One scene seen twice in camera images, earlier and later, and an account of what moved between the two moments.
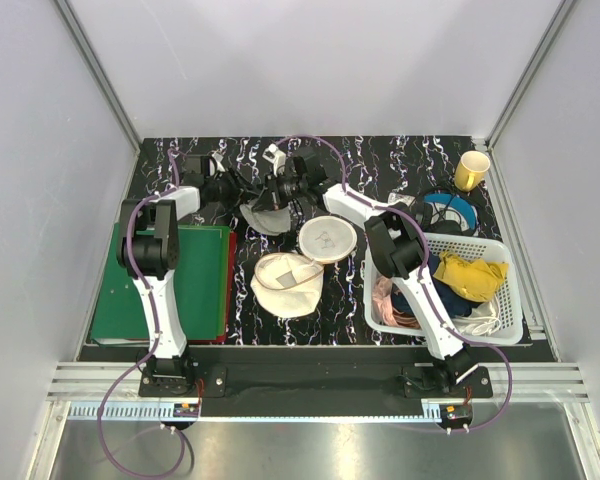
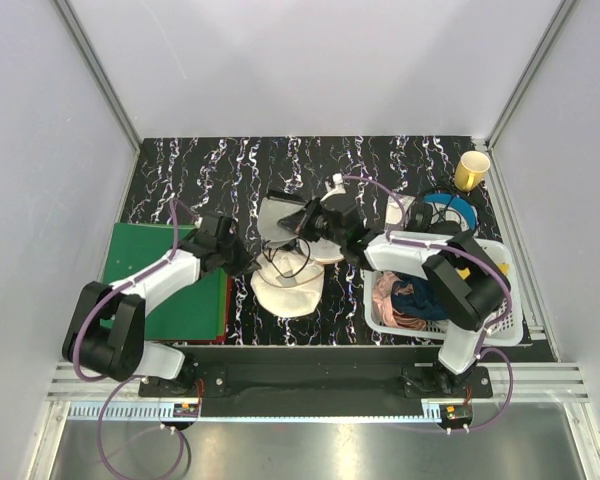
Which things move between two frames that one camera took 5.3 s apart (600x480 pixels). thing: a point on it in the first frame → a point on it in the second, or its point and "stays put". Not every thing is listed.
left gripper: x=239 y=187 → x=246 y=262
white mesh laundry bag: x=287 y=284 stays put
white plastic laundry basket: x=488 y=249 stays put
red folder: x=231 y=281 stays put
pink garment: x=383 y=307 stays put
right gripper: x=270 y=198 → x=301 y=220
